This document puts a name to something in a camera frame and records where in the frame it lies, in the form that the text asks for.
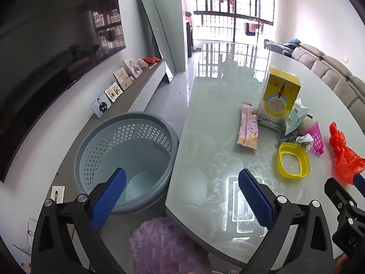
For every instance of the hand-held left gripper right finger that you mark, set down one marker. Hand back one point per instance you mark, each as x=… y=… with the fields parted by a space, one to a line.
x=255 y=202

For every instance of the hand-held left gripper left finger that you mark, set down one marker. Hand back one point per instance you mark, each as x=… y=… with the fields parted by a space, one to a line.
x=109 y=197

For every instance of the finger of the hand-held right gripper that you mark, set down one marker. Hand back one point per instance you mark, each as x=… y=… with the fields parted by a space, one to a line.
x=338 y=198
x=360 y=179

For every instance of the red plastic bag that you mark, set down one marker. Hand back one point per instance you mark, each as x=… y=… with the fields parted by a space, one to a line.
x=342 y=154

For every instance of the yellow oval plastic lid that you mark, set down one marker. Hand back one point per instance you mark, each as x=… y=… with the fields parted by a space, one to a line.
x=285 y=171

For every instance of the grey perforated plastic basket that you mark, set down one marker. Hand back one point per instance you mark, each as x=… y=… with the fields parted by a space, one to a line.
x=94 y=154

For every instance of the magenta plastic shuttlecock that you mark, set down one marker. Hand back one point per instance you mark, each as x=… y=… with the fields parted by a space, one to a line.
x=316 y=139

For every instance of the white paper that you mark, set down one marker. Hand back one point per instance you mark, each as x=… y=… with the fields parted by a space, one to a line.
x=304 y=142

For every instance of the grey wrapper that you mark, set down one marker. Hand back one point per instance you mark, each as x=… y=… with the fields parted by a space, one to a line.
x=286 y=138

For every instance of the pink snack packet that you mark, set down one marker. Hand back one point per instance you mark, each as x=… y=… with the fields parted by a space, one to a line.
x=249 y=128

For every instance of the white and blue packet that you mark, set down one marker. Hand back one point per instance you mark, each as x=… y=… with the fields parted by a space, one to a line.
x=296 y=117

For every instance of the yellow cardboard box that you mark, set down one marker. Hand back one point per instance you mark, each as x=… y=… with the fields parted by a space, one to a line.
x=281 y=91

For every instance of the purple fluffy stool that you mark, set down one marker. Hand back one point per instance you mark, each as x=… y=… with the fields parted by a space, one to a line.
x=165 y=248

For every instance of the white picture card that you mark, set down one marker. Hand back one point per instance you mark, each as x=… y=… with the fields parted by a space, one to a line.
x=31 y=231
x=22 y=258

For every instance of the grey sectional sofa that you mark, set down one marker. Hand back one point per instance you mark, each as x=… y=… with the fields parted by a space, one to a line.
x=336 y=74

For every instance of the long low television cabinet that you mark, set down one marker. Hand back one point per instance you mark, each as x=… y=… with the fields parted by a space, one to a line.
x=142 y=82

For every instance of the pink plush toy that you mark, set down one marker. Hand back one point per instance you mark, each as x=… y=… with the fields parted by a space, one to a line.
x=142 y=63

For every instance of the red fabric item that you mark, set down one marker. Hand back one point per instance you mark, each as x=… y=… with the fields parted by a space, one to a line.
x=151 y=60

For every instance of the blue cloth item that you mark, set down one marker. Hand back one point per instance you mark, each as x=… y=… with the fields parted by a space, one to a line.
x=294 y=42

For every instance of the plaid cloth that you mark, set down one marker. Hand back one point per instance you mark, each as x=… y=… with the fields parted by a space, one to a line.
x=275 y=47

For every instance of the large black television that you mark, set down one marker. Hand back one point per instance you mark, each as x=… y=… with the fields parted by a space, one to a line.
x=42 y=48

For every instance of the tall leaning mirror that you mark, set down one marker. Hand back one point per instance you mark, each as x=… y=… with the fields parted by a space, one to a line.
x=159 y=34

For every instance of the pink hanging garment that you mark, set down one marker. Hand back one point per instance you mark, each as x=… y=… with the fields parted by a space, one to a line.
x=252 y=28

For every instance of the balcony window grille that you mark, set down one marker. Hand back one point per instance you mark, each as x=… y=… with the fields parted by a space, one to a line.
x=216 y=20

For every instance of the portrait photo frame dark suit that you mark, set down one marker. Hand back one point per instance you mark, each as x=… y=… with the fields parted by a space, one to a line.
x=101 y=106

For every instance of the scalloped white photo frame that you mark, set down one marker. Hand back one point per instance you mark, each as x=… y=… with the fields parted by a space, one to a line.
x=114 y=92

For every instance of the square pink photo frame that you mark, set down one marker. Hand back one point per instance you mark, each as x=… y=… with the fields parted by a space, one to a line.
x=122 y=78

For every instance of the white wall switch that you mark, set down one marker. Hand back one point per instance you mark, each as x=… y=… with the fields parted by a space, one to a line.
x=344 y=58

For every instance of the child photo frame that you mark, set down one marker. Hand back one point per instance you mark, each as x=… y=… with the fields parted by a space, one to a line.
x=133 y=67

